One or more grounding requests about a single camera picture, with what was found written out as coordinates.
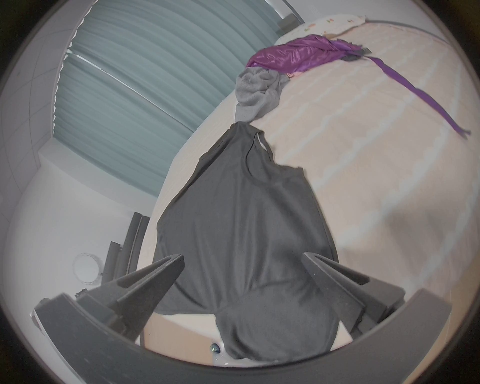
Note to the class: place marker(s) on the grey bedside table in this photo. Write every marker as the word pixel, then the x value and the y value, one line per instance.
pixel 288 23

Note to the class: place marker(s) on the black T-shirt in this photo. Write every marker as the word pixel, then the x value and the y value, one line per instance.
pixel 243 232

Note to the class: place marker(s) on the black chest of drawers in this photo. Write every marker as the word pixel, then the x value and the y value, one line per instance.
pixel 135 240

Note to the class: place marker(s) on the round white mirror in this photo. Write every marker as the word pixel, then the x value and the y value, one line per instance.
pixel 86 268

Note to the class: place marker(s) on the grey garment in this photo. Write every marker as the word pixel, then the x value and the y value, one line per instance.
pixel 258 92

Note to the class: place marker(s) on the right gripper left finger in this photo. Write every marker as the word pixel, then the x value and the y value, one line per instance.
pixel 150 294

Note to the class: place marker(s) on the white printed pillow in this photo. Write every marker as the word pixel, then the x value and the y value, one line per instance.
pixel 330 24

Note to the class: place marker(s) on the bed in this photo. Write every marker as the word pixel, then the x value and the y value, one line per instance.
pixel 375 168

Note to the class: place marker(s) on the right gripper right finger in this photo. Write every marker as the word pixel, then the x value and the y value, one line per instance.
pixel 333 292

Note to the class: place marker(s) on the purple satin garment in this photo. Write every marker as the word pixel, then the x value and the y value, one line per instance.
pixel 292 54

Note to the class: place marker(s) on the blue-green curtain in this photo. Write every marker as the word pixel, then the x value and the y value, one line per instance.
pixel 168 48
pixel 120 135

